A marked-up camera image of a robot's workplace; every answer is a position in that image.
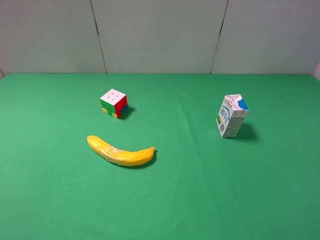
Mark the white blue milk carton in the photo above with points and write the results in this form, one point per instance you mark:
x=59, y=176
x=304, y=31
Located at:
x=231, y=115

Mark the multicoloured rubik's cube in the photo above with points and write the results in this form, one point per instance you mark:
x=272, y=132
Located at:
x=114, y=103

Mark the yellow banana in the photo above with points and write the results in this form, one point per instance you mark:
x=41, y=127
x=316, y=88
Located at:
x=117, y=156

